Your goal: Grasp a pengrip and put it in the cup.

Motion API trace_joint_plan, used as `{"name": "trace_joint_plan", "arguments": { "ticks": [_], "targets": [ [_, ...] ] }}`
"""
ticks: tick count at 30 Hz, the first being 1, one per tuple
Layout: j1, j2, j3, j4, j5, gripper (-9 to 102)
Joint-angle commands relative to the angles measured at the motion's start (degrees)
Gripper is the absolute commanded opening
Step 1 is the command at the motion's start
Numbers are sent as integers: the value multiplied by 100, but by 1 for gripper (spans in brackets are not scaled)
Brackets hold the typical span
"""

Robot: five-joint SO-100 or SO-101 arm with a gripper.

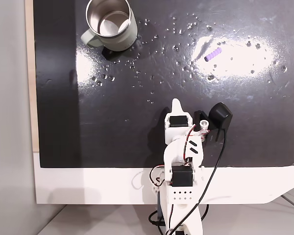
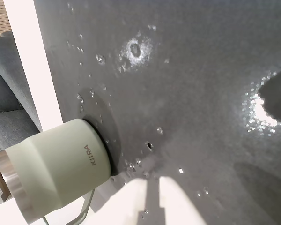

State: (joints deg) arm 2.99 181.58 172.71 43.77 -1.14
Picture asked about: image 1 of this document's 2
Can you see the purple ribbed pen grip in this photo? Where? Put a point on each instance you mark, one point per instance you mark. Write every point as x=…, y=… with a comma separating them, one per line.
x=213, y=54

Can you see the black table mat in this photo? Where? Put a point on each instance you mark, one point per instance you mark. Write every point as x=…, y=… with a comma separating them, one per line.
x=112, y=110

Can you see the pale green steel mug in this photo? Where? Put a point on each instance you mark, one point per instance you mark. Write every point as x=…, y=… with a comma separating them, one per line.
x=127, y=36

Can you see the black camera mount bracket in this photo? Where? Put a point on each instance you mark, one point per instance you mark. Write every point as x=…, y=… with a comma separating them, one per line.
x=201, y=115

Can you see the black camera box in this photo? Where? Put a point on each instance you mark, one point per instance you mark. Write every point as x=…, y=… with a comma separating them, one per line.
x=220, y=115

